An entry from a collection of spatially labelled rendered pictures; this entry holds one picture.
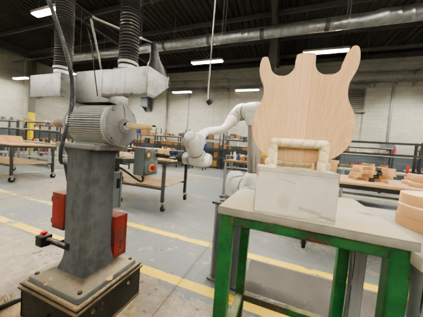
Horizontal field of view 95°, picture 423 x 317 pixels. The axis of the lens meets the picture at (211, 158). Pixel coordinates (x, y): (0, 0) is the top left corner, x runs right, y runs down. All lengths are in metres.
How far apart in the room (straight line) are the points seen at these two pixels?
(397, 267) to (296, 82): 0.67
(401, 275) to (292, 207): 0.35
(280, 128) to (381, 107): 12.23
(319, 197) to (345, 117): 0.29
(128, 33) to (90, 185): 0.89
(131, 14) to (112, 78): 0.35
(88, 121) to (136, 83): 0.42
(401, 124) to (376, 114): 1.13
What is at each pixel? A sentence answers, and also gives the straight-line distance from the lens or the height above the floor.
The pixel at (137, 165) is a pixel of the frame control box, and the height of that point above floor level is 0.99.
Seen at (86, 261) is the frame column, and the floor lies 0.39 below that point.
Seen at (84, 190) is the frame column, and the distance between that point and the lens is 1.42.
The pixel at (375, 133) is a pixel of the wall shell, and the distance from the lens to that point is 12.73.
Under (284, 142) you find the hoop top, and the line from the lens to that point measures 0.75.
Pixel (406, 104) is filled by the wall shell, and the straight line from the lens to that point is 13.34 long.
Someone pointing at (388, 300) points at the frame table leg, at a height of 0.73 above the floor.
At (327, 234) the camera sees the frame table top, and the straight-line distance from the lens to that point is 0.78.
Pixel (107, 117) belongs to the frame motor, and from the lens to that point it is 1.25.
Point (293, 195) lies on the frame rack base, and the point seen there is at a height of 1.01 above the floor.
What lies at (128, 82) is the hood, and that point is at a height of 1.45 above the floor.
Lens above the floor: 1.15
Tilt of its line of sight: 3 degrees down
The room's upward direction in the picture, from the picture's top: 4 degrees clockwise
